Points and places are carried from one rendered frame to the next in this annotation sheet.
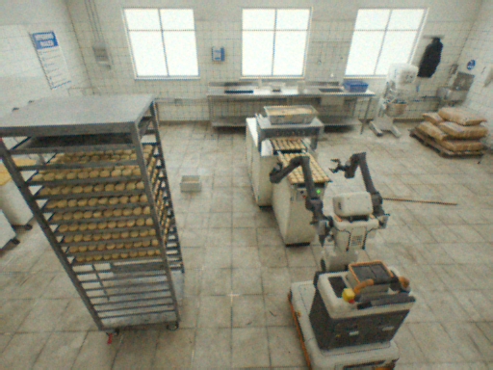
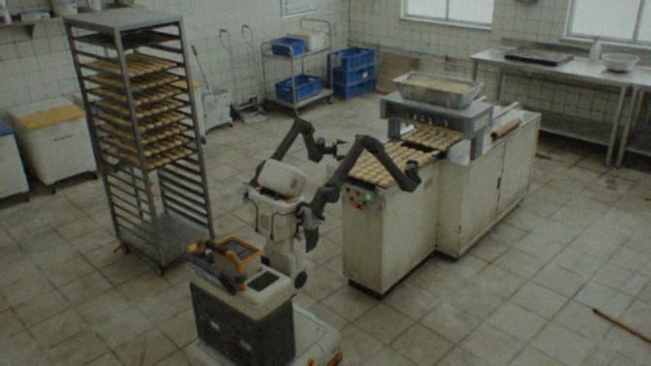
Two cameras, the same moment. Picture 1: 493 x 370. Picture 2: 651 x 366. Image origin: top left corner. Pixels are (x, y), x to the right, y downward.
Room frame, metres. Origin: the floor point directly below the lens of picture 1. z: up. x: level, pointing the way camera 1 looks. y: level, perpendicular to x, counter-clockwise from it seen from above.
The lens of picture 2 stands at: (-0.15, -2.75, 2.38)
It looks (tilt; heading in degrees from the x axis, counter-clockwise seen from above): 27 degrees down; 48
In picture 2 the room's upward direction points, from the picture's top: 2 degrees counter-clockwise
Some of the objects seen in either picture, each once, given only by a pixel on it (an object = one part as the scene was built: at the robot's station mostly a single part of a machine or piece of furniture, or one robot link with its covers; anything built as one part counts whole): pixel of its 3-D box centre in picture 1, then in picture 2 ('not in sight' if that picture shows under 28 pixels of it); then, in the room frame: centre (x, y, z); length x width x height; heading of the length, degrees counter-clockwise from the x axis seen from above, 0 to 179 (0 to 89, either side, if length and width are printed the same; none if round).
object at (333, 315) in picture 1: (355, 301); (245, 301); (1.02, -0.79, 0.59); 0.55 x 0.34 x 0.83; 97
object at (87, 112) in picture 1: (123, 231); (146, 143); (1.33, 0.83, 0.93); 0.64 x 0.51 x 1.78; 96
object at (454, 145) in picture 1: (458, 143); not in sight; (4.44, -4.15, 0.19); 0.72 x 0.42 x 0.15; 96
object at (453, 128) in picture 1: (463, 128); not in sight; (4.46, -4.12, 0.47); 0.72 x 0.42 x 0.17; 97
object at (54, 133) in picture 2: not in sight; (54, 144); (1.23, 2.81, 0.38); 0.64 x 0.54 x 0.77; 92
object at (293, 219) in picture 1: (294, 198); (391, 219); (2.36, -0.63, 0.45); 0.70 x 0.34 x 0.90; 6
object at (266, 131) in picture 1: (287, 135); (434, 123); (2.86, -0.57, 1.01); 0.72 x 0.33 x 0.34; 96
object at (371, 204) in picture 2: (308, 194); (359, 198); (2.00, -0.66, 0.77); 0.24 x 0.04 x 0.14; 96
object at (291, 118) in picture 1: (290, 116); (436, 91); (2.86, -0.57, 1.25); 0.56 x 0.29 x 0.14; 96
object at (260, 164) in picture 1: (274, 160); (459, 174); (3.34, -0.52, 0.42); 1.28 x 0.72 x 0.84; 6
